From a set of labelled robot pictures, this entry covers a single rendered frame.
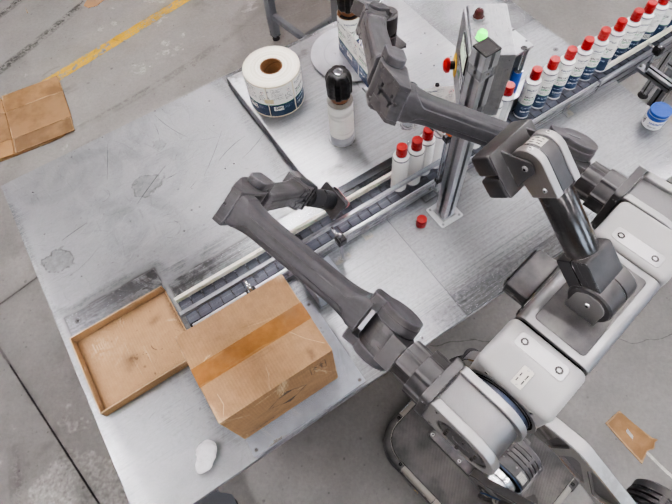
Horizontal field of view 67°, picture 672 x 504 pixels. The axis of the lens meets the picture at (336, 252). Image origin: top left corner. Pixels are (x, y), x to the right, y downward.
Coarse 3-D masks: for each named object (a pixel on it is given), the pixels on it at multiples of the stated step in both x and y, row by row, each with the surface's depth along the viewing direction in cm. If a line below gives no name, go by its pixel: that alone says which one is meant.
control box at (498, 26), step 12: (468, 12) 116; (492, 12) 116; (504, 12) 115; (468, 24) 115; (480, 24) 114; (492, 24) 114; (504, 24) 114; (468, 36) 113; (492, 36) 112; (504, 36) 112; (456, 48) 127; (468, 48) 112; (504, 48) 110; (456, 60) 126; (468, 60) 112; (504, 60) 111; (456, 72) 127; (504, 72) 114; (456, 84) 127; (492, 84) 117; (504, 84) 117; (456, 96) 127; (492, 96) 120; (492, 108) 124
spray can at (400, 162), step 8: (400, 144) 149; (400, 152) 148; (408, 152) 153; (392, 160) 154; (400, 160) 151; (408, 160) 152; (392, 168) 157; (400, 168) 154; (392, 176) 160; (400, 176) 157; (392, 184) 163
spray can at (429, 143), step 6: (426, 132) 150; (432, 132) 150; (426, 138) 152; (432, 138) 153; (426, 144) 153; (432, 144) 154; (426, 150) 156; (432, 150) 157; (426, 156) 158; (432, 156) 160; (426, 162) 161; (426, 174) 167
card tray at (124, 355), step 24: (120, 312) 154; (144, 312) 156; (168, 312) 155; (72, 336) 150; (96, 336) 153; (120, 336) 153; (144, 336) 152; (168, 336) 152; (96, 360) 150; (120, 360) 149; (144, 360) 149; (168, 360) 148; (96, 384) 146; (120, 384) 146; (144, 384) 146
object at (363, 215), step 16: (592, 80) 183; (560, 96) 180; (512, 112) 178; (544, 112) 178; (432, 176) 168; (368, 192) 166; (400, 192) 165; (352, 208) 164; (368, 208) 163; (384, 208) 163; (320, 224) 162; (352, 224) 161; (320, 240) 159; (240, 272) 155; (272, 272) 155; (208, 288) 153; (240, 288) 153; (192, 304) 151; (208, 304) 151; (224, 304) 152; (192, 320) 149
